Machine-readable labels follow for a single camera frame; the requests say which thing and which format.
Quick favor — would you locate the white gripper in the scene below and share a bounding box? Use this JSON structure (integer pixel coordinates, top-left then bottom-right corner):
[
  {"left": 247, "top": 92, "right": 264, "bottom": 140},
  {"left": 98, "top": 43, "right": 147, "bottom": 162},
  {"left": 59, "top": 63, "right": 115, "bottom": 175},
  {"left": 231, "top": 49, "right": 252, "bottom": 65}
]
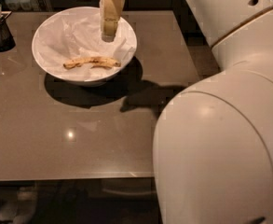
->
[{"left": 99, "top": 0, "right": 125, "bottom": 36}]

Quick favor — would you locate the white crumpled paper liner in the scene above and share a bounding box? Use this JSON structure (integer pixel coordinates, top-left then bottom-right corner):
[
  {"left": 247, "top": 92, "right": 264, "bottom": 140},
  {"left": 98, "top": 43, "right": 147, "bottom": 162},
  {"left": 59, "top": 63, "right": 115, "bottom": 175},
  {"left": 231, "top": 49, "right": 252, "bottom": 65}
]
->
[{"left": 36, "top": 11, "right": 134, "bottom": 81}]

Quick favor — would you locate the drawer handle under table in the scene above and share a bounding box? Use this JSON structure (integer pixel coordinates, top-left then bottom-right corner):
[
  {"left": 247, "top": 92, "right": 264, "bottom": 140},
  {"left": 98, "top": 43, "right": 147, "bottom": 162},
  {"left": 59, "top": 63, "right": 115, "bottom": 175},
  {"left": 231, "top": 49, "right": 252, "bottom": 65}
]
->
[{"left": 102, "top": 178, "right": 156, "bottom": 197}]

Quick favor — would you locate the white bowl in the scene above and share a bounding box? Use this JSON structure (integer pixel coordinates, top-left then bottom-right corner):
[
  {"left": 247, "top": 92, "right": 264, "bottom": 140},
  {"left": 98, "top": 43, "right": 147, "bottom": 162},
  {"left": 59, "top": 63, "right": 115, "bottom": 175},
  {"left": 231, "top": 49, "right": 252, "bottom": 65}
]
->
[{"left": 31, "top": 6, "right": 138, "bottom": 88}]

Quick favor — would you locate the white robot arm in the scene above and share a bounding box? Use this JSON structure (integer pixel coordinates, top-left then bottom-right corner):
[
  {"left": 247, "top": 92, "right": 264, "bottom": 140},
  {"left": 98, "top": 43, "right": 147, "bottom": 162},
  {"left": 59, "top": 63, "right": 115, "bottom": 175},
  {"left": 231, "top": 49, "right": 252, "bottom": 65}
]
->
[{"left": 153, "top": 0, "right": 273, "bottom": 224}]

